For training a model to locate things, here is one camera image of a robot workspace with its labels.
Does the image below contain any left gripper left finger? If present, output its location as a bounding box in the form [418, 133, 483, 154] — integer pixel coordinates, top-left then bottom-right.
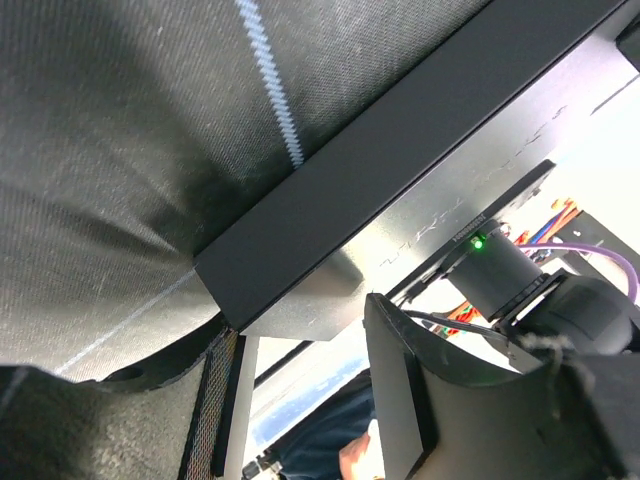
[1, 331, 258, 479]

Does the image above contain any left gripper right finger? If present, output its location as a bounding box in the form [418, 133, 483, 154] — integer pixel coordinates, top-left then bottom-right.
[364, 294, 639, 479]

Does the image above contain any black network switch box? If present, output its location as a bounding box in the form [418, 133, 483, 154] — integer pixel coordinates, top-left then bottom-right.
[195, 1, 639, 340]

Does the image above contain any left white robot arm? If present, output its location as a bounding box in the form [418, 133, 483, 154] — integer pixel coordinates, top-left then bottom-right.
[1, 161, 639, 479]

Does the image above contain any person in blue clothing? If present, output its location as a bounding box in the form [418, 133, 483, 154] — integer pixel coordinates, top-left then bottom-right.
[272, 369, 386, 480]

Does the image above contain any black grid mat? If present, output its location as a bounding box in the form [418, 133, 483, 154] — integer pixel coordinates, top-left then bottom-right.
[1, 1, 482, 380]

